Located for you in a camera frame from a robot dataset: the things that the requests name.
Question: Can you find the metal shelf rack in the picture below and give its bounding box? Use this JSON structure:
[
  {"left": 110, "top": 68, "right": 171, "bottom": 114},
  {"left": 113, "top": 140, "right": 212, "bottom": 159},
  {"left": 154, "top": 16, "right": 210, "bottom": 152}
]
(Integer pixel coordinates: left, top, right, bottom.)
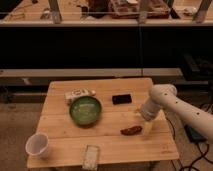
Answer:
[{"left": 0, "top": 0, "right": 213, "bottom": 27}]

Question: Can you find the white sponge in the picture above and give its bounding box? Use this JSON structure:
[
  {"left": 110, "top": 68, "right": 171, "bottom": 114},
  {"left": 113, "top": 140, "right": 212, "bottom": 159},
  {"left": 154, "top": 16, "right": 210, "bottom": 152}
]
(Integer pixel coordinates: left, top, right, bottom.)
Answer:
[{"left": 82, "top": 145, "right": 100, "bottom": 171}]

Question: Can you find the white paper cup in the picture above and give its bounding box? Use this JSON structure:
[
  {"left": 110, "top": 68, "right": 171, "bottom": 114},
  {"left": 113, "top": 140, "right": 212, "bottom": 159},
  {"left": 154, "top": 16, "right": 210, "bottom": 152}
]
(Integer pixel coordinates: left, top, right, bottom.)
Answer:
[{"left": 25, "top": 133, "right": 50, "bottom": 159}]

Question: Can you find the black rectangular block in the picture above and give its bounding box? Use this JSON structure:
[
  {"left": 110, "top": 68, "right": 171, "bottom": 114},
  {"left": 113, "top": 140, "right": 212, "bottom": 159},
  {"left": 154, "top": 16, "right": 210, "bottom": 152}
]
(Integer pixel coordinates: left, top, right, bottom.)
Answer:
[{"left": 112, "top": 94, "right": 132, "bottom": 105}]

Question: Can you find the wooden table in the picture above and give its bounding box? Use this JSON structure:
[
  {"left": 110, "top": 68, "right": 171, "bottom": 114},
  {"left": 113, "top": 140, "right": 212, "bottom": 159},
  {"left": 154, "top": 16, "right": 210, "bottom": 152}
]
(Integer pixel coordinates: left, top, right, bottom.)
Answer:
[{"left": 27, "top": 78, "right": 179, "bottom": 169}]

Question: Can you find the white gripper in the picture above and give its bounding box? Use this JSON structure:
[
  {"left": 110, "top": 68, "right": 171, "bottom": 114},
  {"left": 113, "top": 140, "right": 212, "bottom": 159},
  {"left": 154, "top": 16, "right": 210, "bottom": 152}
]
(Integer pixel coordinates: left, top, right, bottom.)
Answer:
[{"left": 140, "top": 98, "right": 161, "bottom": 136}]

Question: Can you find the white tube package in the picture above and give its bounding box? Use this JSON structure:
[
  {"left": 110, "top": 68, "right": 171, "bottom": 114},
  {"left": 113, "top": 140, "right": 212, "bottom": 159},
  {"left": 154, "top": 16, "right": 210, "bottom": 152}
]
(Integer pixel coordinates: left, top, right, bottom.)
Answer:
[{"left": 65, "top": 89, "right": 96, "bottom": 104}]

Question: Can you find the black cable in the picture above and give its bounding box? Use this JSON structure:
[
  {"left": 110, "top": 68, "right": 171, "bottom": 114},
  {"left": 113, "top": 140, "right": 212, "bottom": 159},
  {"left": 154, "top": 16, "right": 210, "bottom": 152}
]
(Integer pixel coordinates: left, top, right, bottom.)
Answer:
[{"left": 165, "top": 117, "right": 213, "bottom": 171}]

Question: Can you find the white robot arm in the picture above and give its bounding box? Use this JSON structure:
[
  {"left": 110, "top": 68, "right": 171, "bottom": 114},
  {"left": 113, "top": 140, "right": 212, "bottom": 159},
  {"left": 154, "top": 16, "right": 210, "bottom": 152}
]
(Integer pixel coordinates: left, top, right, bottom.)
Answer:
[{"left": 140, "top": 84, "right": 213, "bottom": 143}]

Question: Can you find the green bowl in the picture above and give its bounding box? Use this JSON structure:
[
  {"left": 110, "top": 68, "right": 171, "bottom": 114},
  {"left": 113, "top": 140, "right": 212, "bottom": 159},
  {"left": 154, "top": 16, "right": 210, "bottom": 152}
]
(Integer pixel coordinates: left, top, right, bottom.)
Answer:
[{"left": 69, "top": 96, "right": 102, "bottom": 126}]

